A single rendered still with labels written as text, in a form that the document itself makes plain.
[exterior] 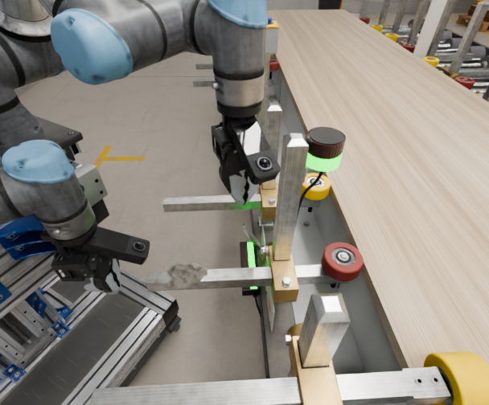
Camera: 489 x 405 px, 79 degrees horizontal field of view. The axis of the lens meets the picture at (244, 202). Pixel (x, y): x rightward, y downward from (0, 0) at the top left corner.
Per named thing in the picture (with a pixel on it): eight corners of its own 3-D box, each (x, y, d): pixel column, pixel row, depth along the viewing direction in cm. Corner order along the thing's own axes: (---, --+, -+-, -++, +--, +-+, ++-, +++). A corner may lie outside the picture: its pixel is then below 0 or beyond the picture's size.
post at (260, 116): (252, 180, 114) (256, 53, 84) (252, 172, 118) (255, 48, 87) (265, 179, 114) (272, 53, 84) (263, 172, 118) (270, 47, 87)
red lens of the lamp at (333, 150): (309, 158, 46) (311, 146, 45) (302, 139, 50) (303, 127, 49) (347, 157, 46) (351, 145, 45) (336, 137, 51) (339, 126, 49)
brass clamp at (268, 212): (260, 220, 82) (260, 206, 78) (256, 189, 92) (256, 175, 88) (281, 219, 82) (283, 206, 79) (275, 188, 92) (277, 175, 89)
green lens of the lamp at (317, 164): (306, 172, 48) (309, 160, 46) (300, 151, 52) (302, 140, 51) (343, 170, 48) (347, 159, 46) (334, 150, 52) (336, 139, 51)
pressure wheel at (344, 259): (319, 302, 66) (330, 272, 58) (311, 272, 72) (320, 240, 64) (355, 300, 66) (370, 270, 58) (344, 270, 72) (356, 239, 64)
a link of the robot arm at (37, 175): (-10, 146, 42) (56, 130, 45) (28, 204, 49) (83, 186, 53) (-8, 175, 37) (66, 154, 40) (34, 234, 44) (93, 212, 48)
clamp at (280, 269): (273, 303, 63) (274, 290, 60) (266, 252, 73) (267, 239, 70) (299, 301, 63) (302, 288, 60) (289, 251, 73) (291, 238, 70)
